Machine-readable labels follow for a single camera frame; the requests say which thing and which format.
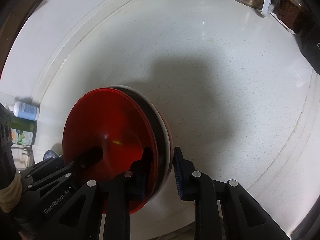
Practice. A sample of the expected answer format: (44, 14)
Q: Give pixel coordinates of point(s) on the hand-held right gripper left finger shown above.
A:
(140, 182)

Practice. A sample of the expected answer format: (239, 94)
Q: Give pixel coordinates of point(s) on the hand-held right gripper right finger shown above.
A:
(178, 172)

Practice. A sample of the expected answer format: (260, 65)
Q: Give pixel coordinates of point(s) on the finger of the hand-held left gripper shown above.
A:
(85, 158)
(50, 155)

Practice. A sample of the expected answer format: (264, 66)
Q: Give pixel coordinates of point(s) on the white bowl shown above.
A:
(169, 152)

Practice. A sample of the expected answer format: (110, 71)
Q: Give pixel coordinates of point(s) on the red and black bowl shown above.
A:
(105, 120)

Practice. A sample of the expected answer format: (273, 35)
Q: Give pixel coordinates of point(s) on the pink bowl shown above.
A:
(168, 130)

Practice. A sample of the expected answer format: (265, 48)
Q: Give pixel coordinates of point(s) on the green dish soap bottle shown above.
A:
(23, 135)

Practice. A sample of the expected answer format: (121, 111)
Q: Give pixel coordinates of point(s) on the light blue pump bottle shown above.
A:
(26, 111)

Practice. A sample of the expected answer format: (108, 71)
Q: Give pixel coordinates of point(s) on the black knife block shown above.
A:
(312, 47)

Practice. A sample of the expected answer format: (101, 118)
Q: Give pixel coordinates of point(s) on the glass jar with brown contents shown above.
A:
(291, 12)

